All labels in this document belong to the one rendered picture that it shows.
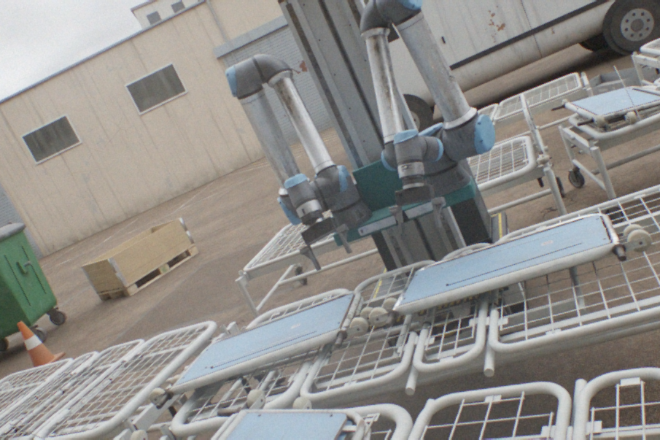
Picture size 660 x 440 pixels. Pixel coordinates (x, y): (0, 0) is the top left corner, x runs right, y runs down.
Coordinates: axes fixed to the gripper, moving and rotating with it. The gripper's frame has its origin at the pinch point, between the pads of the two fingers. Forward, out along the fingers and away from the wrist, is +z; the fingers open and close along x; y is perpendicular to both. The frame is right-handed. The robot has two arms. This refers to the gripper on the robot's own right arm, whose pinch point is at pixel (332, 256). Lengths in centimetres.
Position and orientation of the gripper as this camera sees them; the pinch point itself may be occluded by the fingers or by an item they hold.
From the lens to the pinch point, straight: 224.8
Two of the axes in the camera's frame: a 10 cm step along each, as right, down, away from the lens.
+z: 4.4, 8.7, -2.2
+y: 2.7, 1.0, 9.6
